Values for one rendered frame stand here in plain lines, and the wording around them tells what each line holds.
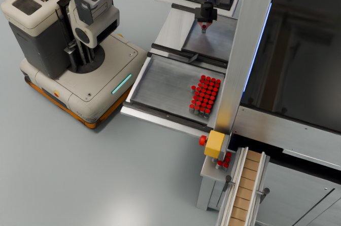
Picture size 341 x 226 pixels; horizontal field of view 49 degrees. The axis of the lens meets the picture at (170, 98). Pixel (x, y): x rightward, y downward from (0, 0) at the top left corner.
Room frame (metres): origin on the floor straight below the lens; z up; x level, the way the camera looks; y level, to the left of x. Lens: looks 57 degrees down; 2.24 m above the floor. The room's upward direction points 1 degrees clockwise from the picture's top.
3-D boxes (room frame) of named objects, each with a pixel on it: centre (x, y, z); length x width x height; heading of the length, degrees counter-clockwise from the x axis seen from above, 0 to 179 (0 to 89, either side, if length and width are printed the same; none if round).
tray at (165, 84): (0.91, -0.03, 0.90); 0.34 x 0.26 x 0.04; 71
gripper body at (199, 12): (1.25, -0.16, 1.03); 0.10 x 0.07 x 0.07; 86
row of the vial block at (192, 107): (0.88, -0.11, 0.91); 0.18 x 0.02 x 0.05; 161
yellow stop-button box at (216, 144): (0.60, -0.17, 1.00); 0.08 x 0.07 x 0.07; 71
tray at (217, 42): (1.20, -0.25, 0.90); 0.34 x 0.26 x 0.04; 71
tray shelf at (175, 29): (1.06, -0.13, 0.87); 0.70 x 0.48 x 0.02; 161
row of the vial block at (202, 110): (0.87, -0.16, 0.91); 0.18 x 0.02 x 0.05; 161
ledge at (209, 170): (0.57, -0.21, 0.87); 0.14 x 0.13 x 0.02; 71
